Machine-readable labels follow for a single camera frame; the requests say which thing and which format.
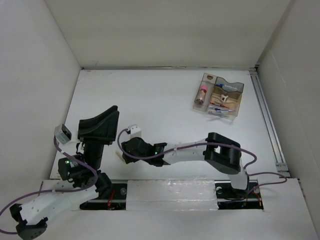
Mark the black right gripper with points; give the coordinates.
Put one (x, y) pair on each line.
(126, 151)

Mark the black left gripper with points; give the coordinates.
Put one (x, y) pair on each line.
(101, 129)

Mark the red pen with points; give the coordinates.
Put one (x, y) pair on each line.
(218, 105)

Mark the pink capped pencil tube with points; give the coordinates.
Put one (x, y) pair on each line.
(201, 95)

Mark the blue white ballpoint pen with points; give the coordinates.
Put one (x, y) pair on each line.
(217, 109)

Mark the dark blue pen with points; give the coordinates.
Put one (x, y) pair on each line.
(221, 111)

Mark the orange yellow highlighter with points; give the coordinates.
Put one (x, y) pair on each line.
(220, 114)

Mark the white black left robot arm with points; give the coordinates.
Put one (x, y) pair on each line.
(80, 176)

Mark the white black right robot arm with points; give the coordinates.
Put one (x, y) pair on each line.
(218, 151)

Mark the clear acrylic desk organizer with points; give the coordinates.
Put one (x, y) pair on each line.
(214, 93)

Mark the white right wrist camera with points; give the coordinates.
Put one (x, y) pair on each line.
(134, 131)

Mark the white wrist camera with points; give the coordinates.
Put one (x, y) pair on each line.
(134, 131)
(62, 134)

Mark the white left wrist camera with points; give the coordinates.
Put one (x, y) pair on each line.
(62, 134)

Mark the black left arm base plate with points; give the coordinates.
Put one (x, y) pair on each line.
(115, 201)

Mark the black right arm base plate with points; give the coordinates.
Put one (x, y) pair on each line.
(229, 198)

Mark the aluminium rail right edge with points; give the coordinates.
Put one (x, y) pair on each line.
(280, 161)

